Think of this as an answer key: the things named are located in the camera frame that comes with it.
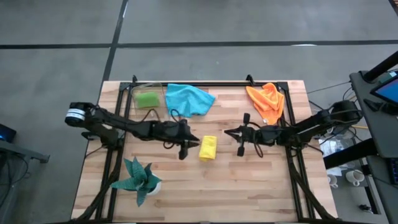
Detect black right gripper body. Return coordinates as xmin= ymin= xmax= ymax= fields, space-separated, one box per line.
xmin=236 ymin=112 xmax=268 ymax=157

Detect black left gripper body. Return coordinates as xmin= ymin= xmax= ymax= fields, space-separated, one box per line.
xmin=155 ymin=119 xmax=191 ymax=161

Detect yellow microfiber towel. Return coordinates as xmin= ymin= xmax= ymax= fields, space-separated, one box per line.
xmin=198 ymin=135 xmax=218 ymax=162

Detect orange microfiber towel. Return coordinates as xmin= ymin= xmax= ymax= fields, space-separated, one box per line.
xmin=245 ymin=82 xmax=285 ymax=126

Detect green microfiber towel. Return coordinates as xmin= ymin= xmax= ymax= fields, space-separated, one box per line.
xmin=136 ymin=91 xmax=161 ymax=109

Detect clear plastic basket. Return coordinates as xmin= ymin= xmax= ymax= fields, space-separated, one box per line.
xmin=130 ymin=81 xmax=166 ymax=125

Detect blue microfiber towel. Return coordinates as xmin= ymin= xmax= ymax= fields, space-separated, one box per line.
xmin=165 ymin=83 xmax=216 ymax=118

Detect white plant pot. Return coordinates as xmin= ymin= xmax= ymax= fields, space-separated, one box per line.
xmin=148 ymin=179 xmax=162 ymax=196

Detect green artificial plant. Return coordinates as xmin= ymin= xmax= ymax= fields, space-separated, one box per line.
xmin=110 ymin=156 xmax=162 ymax=208

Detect white paper sheets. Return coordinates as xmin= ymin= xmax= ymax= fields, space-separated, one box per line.
xmin=318 ymin=139 xmax=345 ymax=158

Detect white mug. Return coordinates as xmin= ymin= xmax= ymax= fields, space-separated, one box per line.
xmin=345 ymin=169 xmax=365 ymax=187
xmin=326 ymin=173 xmax=339 ymax=189

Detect black side desk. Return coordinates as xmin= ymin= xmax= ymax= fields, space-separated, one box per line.
xmin=323 ymin=70 xmax=398 ymax=224

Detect black monitor base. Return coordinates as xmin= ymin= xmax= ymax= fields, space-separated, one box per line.
xmin=363 ymin=98 xmax=398 ymax=115

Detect black keyboard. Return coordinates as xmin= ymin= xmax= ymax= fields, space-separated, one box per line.
xmin=389 ymin=157 xmax=398 ymax=187

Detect tablet with blue screen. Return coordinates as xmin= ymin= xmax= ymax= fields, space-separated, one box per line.
xmin=369 ymin=73 xmax=398 ymax=106

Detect grey desk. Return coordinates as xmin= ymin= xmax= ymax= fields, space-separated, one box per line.
xmin=0 ymin=139 xmax=50 ymax=165

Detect black device with blue light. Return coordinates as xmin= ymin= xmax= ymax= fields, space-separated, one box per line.
xmin=0 ymin=123 xmax=17 ymax=144

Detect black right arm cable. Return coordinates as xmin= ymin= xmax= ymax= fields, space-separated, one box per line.
xmin=250 ymin=136 xmax=265 ymax=159

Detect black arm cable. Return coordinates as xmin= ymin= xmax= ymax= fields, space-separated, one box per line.
xmin=250 ymin=136 xmax=265 ymax=159
xmin=141 ymin=108 xmax=187 ymax=149

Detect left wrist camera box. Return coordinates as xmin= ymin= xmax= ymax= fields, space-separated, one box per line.
xmin=164 ymin=123 xmax=184 ymax=139

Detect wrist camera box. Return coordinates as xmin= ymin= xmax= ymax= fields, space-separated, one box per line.
xmin=164 ymin=123 xmax=184 ymax=139
xmin=253 ymin=128 xmax=271 ymax=144

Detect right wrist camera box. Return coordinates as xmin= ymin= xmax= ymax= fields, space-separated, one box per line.
xmin=253 ymin=128 xmax=271 ymax=144

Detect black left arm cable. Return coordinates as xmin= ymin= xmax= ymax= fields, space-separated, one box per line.
xmin=141 ymin=108 xmax=187 ymax=149

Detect black floor cable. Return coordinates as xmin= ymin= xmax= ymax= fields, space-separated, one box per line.
xmin=307 ymin=81 xmax=351 ymax=94

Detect yellow floor cable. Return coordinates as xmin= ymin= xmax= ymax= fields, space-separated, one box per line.
xmin=331 ymin=95 xmax=370 ymax=130

